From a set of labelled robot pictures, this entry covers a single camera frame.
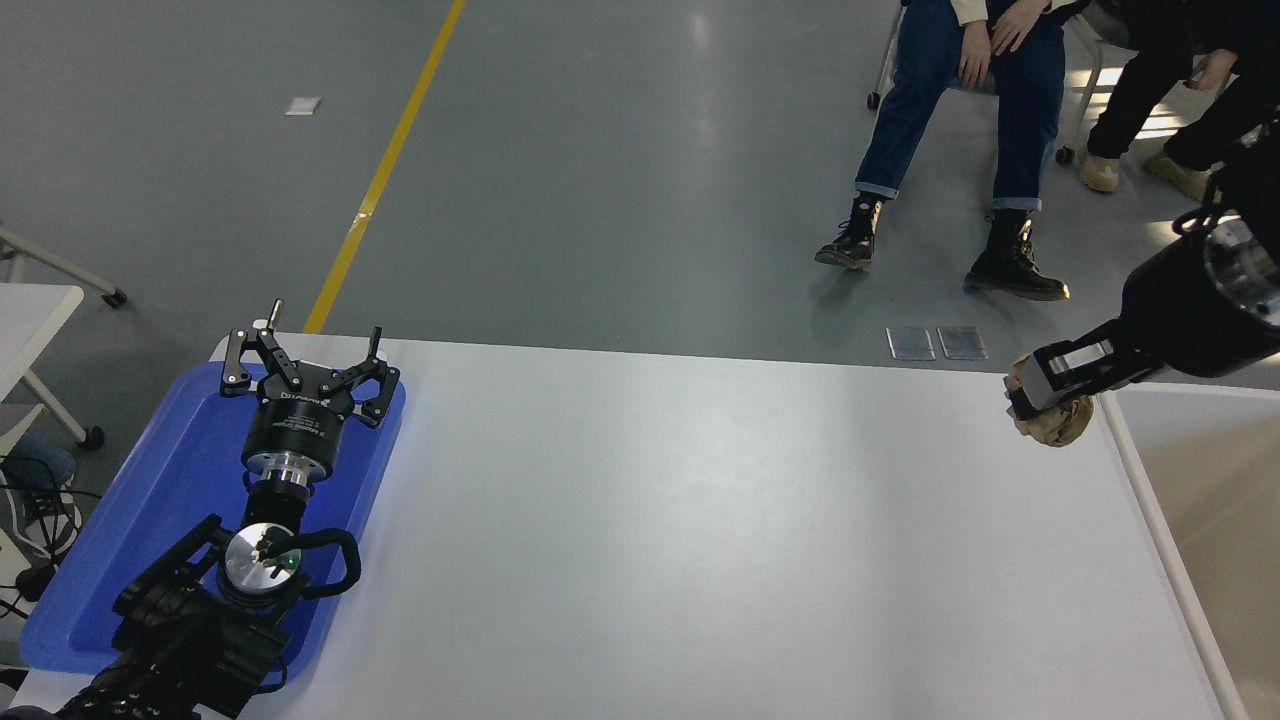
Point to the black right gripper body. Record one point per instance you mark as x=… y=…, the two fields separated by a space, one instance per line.
x=1190 y=320

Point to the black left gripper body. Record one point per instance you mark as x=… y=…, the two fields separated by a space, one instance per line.
x=295 y=425

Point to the tan paper ball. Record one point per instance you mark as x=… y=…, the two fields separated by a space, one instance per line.
x=1060 y=425

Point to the person's right forearm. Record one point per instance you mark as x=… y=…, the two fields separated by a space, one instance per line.
x=968 y=10

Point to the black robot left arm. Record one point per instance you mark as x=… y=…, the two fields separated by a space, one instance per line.
x=255 y=560

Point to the person's right hand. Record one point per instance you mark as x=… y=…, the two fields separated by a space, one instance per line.
x=975 y=55
x=1215 y=70

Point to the person's left hand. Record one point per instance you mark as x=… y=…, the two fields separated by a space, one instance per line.
x=1015 y=25

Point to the clear floor plate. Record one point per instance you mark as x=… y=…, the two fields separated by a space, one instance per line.
x=910 y=344
x=962 y=343

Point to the person's black boot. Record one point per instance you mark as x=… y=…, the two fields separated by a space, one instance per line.
x=1010 y=265
x=855 y=240

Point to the person's tan shoe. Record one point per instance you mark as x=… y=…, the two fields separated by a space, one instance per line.
x=1180 y=177
x=1100 y=173

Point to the blue plastic tray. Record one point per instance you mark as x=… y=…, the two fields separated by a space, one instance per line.
x=150 y=500

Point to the white furniture leg with caster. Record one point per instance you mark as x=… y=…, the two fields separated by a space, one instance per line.
x=115 y=297

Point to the white chair with casters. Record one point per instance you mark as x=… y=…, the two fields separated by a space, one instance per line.
x=873 y=100
x=1063 y=155

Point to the person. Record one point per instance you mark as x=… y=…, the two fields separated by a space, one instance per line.
x=40 y=520
x=1135 y=95
x=1020 y=120

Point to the white side table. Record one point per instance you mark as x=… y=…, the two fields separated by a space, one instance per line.
x=30 y=320

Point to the white paper scrap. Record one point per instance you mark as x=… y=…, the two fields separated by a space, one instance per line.
x=302 y=106

